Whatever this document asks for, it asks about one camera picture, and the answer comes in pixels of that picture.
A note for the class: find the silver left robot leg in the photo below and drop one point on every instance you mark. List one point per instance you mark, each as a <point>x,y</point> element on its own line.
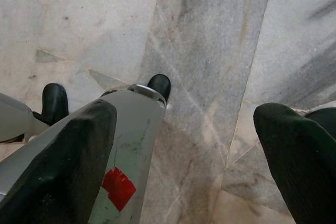
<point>13,119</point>

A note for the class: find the silver robot leg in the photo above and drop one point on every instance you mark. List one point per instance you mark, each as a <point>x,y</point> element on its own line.
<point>13,119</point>
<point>136,129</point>

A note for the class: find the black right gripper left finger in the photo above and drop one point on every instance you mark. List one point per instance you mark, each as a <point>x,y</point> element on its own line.
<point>60,171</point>

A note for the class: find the red tape patch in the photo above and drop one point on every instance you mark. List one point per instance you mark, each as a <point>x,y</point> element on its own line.
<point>118,187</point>

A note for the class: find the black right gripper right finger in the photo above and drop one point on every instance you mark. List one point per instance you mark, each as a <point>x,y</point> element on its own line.
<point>304,171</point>

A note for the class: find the black right robot foot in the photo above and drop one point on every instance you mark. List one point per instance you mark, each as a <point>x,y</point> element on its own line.
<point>160,85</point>

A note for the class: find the black robot foot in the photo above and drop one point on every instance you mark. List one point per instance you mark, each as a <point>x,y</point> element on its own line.
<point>160,85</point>
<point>55,100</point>

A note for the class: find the black left robot foot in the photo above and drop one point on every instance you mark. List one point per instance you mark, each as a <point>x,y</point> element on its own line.
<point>55,100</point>

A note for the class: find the silver right robot leg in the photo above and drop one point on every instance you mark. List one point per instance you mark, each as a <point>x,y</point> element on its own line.
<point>136,129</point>

